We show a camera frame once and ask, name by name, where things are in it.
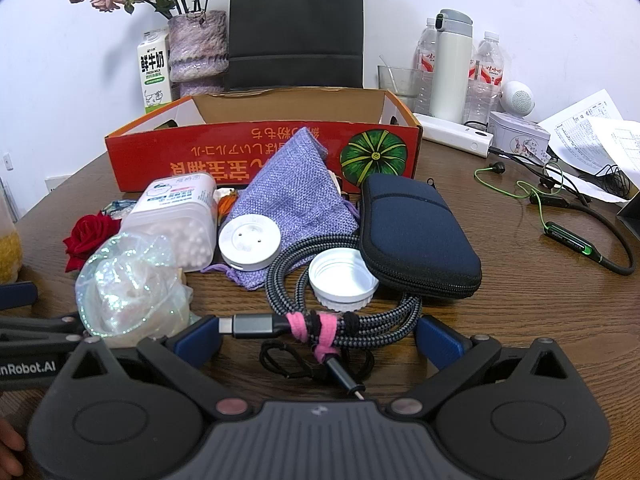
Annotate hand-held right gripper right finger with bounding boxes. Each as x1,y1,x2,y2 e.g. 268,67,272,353
391,316,593,418

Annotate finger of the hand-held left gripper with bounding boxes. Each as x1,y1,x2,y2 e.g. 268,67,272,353
0,312,86,348
0,281,40,311

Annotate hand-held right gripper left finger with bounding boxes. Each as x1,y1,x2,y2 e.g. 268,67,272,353
50,316,247,418

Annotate iridescent plastic wrap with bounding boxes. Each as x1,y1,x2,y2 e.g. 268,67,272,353
75,234,201,348

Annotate red artificial rose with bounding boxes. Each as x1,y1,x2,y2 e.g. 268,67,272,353
62,212,122,272

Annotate white round charger puck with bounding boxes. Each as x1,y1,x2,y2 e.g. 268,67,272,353
218,214,281,269

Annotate white jar lid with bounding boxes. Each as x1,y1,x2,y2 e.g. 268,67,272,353
308,251,381,311

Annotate white packet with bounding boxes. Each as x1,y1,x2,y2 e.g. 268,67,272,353
119,171,219,272

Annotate red cardboard box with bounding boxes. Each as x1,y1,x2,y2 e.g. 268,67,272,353
104,87,423,195

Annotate wooden desktop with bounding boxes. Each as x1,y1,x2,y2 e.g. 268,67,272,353
0,112,640,461

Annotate person's left hand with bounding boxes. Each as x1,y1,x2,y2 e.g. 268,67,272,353
0,417,26,478

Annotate jar with yellow contents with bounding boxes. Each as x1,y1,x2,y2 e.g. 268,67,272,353
0,180,22,283

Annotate navy zip pouch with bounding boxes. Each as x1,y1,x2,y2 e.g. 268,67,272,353
359,174,483,301

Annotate blue white candy wrapper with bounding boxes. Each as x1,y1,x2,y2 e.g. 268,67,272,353
102,199,138,218

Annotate small orange object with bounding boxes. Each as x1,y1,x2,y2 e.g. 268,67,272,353
218,187,241,221

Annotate green black neckband earphones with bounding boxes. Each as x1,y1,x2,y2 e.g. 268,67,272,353
474,160,635,276

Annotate purple fabric pouch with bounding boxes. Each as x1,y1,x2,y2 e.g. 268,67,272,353
202,127,361,291

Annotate white power strip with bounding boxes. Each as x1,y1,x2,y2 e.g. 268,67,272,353
414,112,495,157

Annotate pale printed tin box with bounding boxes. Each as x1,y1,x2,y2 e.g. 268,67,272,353
487,111,551,163

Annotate white round speaker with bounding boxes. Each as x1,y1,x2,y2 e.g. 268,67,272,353
500,80,536,116

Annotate green white milk carton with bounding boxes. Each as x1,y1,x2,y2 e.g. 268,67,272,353
137,28,173,116

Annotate printed paper sheet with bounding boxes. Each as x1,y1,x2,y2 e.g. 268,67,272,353
537,89,626,161
575,115,640,204

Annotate clear glass cup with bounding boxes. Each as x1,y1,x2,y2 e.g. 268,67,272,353
377,55,425,111

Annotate white thermos flask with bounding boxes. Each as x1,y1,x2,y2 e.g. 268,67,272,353
430,8,473,124

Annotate clear plastic water bottle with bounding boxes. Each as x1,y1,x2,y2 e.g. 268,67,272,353
465,31,503,126
414,17,441,117

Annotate purple textured vase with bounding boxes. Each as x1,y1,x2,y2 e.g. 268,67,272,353
167,10,231,98

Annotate black paper bag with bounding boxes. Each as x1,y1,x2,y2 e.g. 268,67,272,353
222,0,365,93

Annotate braided grey charging cable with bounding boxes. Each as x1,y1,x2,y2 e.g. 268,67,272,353
265,232,423,403

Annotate black carabiner cord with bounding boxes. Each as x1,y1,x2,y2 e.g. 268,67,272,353
259,340,373,386

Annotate thin black cable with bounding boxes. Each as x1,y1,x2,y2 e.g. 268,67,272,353
487,147,632,197

